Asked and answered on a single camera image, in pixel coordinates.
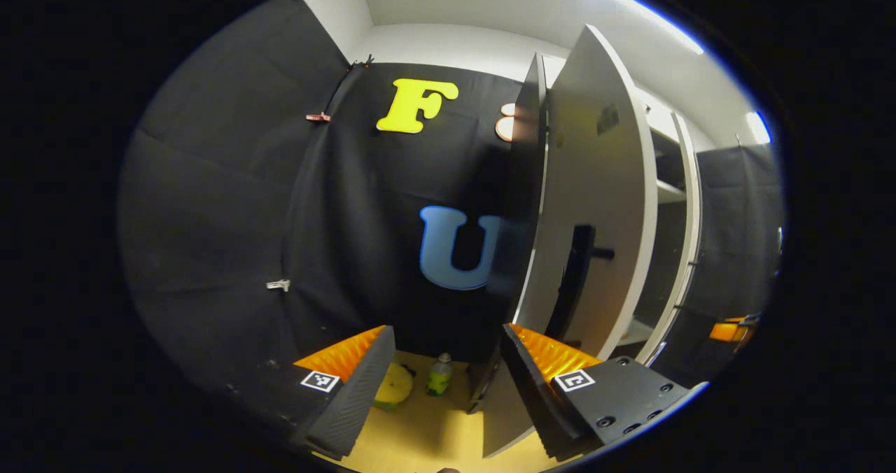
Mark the black backdrop cloth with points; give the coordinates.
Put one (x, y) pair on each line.
(231, 200)
(742, 235)

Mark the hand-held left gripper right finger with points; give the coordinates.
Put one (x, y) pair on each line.
(535, 396)

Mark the small ceiling light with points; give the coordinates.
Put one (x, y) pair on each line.
(758, 128)

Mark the red clamp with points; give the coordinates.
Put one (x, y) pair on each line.
(318, 117)

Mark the small green bottle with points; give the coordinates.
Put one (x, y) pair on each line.
(439, 378)

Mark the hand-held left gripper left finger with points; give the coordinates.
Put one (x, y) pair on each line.
(350, 403)

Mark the silver clamp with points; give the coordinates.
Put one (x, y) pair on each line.
(278, 285)

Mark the black and orange clamp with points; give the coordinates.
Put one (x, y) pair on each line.
(362, 61)

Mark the yellow plush toy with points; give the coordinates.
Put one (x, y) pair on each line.
(393, 385)

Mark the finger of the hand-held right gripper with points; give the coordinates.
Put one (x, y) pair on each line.
(728, 331)

